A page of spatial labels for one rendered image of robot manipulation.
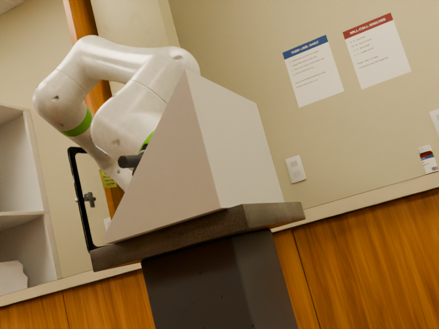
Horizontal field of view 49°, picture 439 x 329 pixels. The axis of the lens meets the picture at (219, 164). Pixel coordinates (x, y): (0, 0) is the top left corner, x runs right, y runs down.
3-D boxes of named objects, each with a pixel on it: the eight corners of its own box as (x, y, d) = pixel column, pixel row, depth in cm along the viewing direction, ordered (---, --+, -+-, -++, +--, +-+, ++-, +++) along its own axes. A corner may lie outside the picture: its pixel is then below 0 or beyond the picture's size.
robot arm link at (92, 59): (189, 35, 102) (83, 23, 140) (142, 93, 98) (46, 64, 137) (221, 77, 110) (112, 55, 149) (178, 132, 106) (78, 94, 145)
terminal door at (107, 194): (146, 245, 192) (124, 151, 200) (89, 254, 166) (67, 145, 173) (144, 245, 193) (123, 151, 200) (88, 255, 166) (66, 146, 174)
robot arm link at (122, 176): (128, 202, 163) (145, 176, 161) (105, 181, 168) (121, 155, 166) (151, 202, 176) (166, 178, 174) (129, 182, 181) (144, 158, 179)
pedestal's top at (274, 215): (249, 228, 74) (242, 203, 75) (93, 272, 87) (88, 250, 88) (306, 219, 103) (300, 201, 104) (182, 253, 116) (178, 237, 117)
